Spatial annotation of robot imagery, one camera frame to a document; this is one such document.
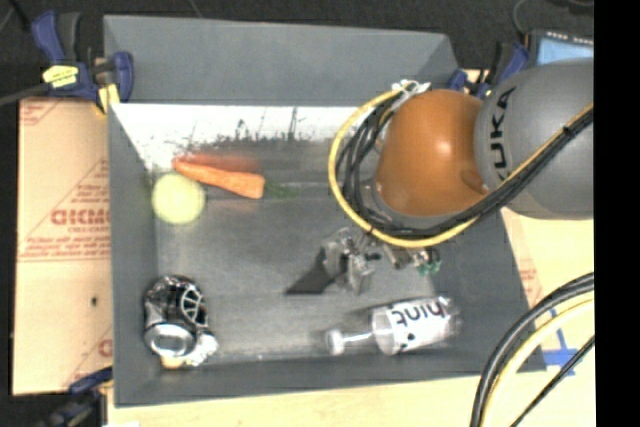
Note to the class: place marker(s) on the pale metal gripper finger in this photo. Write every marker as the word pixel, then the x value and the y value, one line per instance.
pixel 337 255
pixel 361 277

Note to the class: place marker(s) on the clear plastic bottle white label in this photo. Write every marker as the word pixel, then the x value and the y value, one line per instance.
pixel 415 325

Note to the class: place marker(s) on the grey metal bin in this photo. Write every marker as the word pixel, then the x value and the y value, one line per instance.
pixel 250 255

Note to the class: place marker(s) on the orange toy carrot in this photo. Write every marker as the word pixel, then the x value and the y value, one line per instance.
pixel 225 180

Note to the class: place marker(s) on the yellow-green ball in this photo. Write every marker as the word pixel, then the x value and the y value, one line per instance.
pixel 178 198

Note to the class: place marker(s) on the crushed black and silver can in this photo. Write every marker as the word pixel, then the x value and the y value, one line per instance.
pixel 175 320

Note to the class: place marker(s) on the brown cardboard board red print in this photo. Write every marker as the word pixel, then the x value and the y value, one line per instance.
pixel 60 215

